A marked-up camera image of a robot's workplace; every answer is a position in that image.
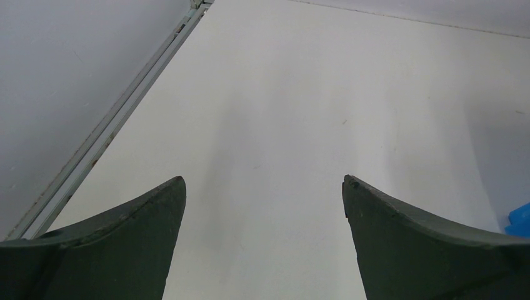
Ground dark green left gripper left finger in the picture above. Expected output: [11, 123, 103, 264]
[1, 176, 186, 299]

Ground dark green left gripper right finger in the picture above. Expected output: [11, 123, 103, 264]
[342, 175, 529, 299]

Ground blue plastic bin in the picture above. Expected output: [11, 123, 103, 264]
[505, 203, 530, 238]

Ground aluminium table edge rail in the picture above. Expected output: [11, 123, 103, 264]
[1, 1, 204, 240]

